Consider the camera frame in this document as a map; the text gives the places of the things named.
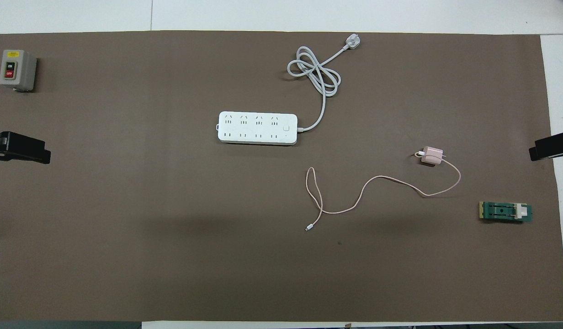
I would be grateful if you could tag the pink charger adapter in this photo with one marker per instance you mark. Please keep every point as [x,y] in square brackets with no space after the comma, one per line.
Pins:
[431,156]

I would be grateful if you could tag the white power strip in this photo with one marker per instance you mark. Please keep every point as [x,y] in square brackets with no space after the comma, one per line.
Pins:
[258,129]

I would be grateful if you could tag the brown paper table mat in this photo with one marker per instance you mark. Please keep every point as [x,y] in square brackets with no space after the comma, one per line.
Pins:
[400,274]

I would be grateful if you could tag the grey on-off switch box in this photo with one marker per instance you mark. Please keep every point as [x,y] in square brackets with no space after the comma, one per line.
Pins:
[16,68]

